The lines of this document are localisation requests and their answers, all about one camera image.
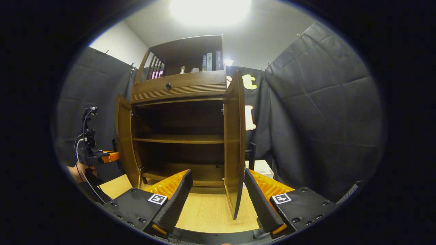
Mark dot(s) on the small white block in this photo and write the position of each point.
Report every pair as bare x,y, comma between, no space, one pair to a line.
195,70

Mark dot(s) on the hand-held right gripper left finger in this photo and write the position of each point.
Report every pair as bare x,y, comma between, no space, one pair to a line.
175,202

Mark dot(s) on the light grey upright book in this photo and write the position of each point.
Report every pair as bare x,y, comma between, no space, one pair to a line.
209,62

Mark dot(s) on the cream book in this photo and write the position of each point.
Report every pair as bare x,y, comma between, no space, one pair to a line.
262,168

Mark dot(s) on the wooden double-door shoe cabinet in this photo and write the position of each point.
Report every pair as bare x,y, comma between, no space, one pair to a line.
184,51

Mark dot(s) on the wooden cabinet door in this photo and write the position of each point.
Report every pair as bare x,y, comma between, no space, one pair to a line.
125,143
235,143

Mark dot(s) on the wooden inner shelf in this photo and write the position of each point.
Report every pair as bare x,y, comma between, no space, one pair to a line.
180,139

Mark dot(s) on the pink glowing object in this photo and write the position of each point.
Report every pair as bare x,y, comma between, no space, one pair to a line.
157,75

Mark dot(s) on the blue-grey upright book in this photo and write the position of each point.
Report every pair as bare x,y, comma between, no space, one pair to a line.
204,63

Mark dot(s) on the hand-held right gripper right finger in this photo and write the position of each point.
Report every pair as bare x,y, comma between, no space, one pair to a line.
262,203

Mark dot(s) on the black backdrop cloth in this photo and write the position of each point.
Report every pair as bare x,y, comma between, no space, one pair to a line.
323,119

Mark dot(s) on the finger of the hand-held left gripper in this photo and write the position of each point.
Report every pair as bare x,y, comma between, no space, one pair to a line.
111,157

